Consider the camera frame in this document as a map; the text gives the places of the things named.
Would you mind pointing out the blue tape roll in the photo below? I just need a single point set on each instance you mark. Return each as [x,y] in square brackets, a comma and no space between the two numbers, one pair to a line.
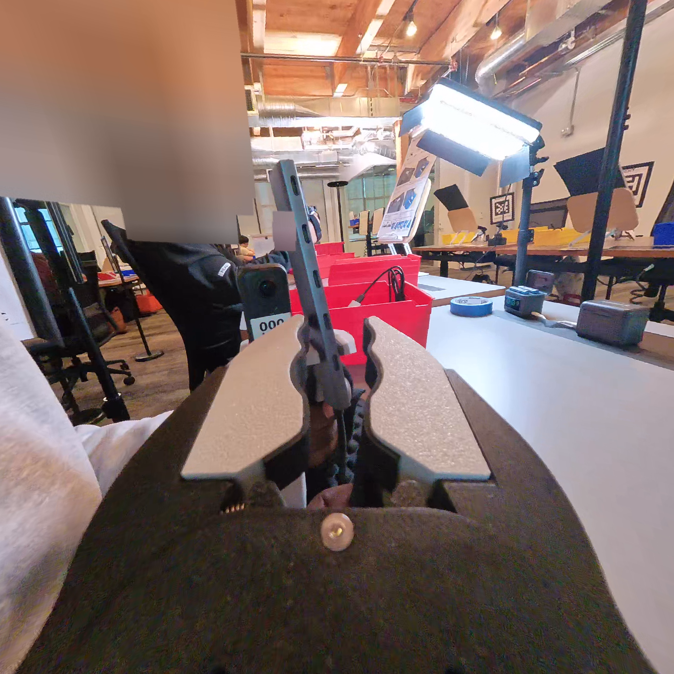
[463,311]

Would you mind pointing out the person's left forearm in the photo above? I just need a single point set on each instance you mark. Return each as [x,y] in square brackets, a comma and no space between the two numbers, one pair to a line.
[126,447]

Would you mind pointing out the black light stand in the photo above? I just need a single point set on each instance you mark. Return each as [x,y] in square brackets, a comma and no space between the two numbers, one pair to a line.
[522,252]

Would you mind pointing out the person's left hand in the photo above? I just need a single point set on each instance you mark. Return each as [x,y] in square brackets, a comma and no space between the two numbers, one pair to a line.
[322,437]

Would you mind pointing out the grey power station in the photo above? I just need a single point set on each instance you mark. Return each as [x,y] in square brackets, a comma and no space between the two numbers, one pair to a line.
[611,324]

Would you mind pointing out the led panel light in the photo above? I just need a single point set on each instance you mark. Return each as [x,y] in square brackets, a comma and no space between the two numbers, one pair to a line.
[474,124]

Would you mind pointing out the blue plastic bin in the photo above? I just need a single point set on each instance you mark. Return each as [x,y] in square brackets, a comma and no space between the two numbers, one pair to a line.
[663,235]

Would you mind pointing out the instruction poster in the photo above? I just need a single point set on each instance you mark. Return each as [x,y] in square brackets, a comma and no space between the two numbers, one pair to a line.
[405,200]

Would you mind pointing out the black office chair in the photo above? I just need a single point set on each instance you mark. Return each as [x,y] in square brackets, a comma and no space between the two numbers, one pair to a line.
[84,321]

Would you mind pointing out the wooden desk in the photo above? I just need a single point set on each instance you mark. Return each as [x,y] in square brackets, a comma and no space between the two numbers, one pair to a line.
[579,252]

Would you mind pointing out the small dark charger box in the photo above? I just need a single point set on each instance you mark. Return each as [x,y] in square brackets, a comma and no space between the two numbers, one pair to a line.
[524,305]

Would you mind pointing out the row of yellow bins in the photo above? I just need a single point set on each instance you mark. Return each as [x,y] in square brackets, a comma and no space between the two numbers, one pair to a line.
[553,238]

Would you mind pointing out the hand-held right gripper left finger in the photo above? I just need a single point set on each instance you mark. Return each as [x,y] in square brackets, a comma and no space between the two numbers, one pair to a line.
[247,410]

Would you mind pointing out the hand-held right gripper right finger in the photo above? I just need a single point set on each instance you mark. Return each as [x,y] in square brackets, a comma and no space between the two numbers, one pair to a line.
[426,416]

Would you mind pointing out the grey usb hub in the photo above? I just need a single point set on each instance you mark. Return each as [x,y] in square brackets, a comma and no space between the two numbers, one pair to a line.
[308,274]

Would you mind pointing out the person in grey hoodie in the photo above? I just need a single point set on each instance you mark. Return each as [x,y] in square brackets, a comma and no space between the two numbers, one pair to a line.
[37,474]

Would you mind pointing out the black tripod stand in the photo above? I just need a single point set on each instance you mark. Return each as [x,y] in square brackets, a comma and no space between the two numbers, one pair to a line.
[11,247]

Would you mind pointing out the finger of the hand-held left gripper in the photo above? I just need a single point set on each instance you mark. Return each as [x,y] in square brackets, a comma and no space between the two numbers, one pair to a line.
[315,355]
[346,342]

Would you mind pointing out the brown poster board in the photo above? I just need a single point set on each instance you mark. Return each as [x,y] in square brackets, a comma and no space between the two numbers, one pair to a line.
[584,213]
[463,220]

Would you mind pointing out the black light flag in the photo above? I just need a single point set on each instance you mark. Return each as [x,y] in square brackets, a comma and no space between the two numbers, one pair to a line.
[584,174]
[452,197]

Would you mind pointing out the person's right hand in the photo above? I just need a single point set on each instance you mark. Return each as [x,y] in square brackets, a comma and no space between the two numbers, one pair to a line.
[331,497]

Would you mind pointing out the square marker tag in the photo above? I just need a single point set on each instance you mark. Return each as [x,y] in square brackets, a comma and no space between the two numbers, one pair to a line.
[502,208]
[638,184]

